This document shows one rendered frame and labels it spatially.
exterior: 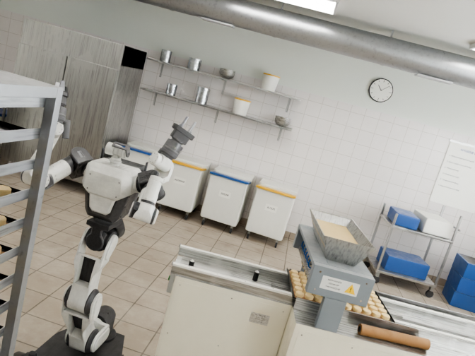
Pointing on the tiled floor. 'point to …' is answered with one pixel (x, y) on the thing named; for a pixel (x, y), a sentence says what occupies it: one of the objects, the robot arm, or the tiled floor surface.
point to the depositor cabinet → (349, 340)
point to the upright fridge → (77, 89)
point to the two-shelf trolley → (423, 258)
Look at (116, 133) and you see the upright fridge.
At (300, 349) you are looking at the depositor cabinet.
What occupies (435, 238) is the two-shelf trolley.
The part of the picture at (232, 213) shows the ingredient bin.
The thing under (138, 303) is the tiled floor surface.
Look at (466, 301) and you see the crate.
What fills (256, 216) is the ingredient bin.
